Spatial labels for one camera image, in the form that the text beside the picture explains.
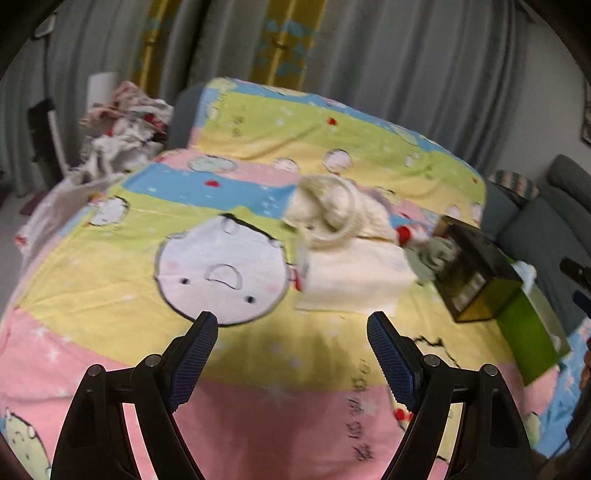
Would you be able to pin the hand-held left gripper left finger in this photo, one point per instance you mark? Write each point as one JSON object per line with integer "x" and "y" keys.
{"x": 194, "y": 355}

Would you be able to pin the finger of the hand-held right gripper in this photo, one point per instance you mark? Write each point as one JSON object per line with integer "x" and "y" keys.
{"x": 575, "y": 271}

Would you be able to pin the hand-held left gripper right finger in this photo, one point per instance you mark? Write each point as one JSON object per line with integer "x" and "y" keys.
{"x": 392, "y": 355}

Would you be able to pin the blue elephant plush toy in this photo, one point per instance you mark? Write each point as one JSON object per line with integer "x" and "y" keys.
{"x": 526, "y": 272}

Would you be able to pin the green cardboard box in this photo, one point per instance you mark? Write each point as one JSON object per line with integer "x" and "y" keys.
{"x": 526, "y": 332}

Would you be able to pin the white towel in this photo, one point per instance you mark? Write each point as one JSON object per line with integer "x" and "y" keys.
{"x": 355, "y": 277}

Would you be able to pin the grey-green fuzzy cloth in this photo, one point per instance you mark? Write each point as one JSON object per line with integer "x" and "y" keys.
{"x": 434, "y": 256}

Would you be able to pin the grey sofa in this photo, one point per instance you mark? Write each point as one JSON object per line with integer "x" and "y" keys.
{"x": 531, "y": 226}

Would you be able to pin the patterned cushion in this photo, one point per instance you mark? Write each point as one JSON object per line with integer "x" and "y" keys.
{"x": 515, "y": 184}

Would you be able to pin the black gold box lid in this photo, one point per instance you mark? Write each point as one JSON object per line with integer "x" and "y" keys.
{"x": 466, "y": 277}

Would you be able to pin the blue floral cloth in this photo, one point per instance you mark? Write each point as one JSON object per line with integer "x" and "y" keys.
{"x": 568, "y": 392}

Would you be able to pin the red white small cloth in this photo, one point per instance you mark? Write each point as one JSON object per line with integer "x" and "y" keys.
{"x": 406, "y": 233}

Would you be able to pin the cartoon printed blanket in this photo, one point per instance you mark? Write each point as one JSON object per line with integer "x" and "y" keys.
{"x": 231, "y": 184}

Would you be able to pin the pile of clothes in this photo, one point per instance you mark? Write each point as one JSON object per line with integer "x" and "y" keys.
{"x": 129, "y": 134}

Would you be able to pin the grey curtain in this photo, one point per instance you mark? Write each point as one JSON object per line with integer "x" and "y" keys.
{"x": 415, "y": 69}

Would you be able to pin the black appliance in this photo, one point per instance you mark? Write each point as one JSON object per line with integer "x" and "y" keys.
{"x": 39, "y": 134}

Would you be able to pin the yellow patterned curtain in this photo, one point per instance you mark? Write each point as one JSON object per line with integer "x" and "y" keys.
{"x": 286, "y": 41}

